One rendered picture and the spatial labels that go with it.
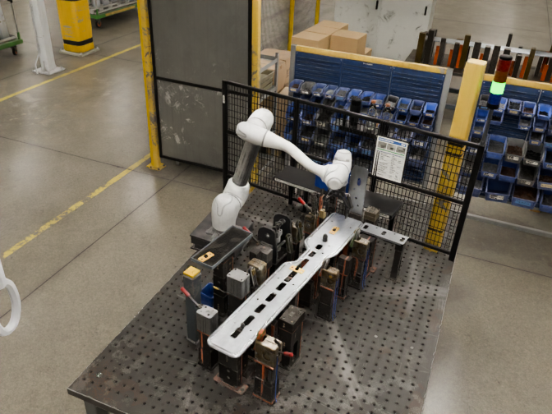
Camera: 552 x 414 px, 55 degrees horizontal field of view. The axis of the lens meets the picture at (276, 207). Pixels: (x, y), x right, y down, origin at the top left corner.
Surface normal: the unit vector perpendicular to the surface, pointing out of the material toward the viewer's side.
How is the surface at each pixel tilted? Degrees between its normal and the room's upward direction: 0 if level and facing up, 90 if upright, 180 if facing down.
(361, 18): 90
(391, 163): 90
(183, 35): 90
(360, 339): 0
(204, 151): 96
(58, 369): 0
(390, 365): 0
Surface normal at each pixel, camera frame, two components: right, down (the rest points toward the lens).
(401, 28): -0.38, 0.47
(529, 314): 0.04, -0.85
